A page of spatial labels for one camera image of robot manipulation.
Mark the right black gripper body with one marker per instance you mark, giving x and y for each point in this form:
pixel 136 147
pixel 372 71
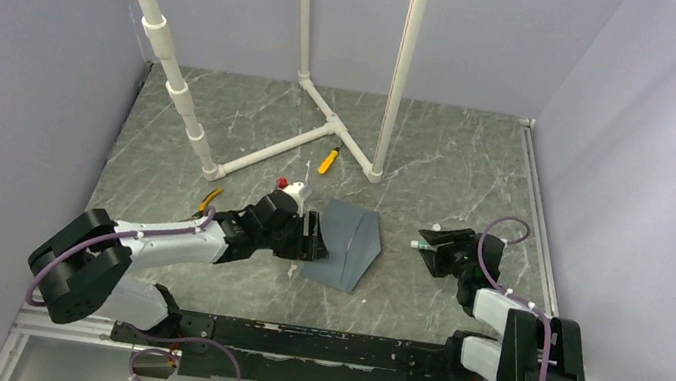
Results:
pixel 453 256

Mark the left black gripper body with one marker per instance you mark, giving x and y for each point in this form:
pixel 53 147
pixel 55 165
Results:
pixel 287 241

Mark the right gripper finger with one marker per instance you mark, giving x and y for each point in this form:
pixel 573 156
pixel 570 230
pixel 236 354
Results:
pixel 457 240
pixel 437 264

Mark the grey-blue envelope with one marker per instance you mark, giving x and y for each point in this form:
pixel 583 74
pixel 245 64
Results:
pixel 351 234

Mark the green white glue stick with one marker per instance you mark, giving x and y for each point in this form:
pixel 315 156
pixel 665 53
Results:
pixel 421 245

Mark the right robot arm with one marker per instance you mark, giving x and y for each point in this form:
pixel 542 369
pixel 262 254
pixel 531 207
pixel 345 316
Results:
pixel 521 345

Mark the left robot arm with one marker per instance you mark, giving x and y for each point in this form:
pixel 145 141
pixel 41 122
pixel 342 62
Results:
pixel 81 269

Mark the white pipe with red stripe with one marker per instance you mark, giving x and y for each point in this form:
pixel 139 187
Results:
pixel 412 26

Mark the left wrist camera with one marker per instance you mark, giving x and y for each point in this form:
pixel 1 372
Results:
pixel 298 191

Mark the yellow handled pliers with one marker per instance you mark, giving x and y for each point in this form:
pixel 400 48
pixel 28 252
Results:
pixel 206 201

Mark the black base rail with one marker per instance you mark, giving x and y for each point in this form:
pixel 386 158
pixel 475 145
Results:
pixel 214 345

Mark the white PVC pipe frame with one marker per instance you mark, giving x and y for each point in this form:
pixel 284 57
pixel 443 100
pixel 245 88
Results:
pixel 311 45

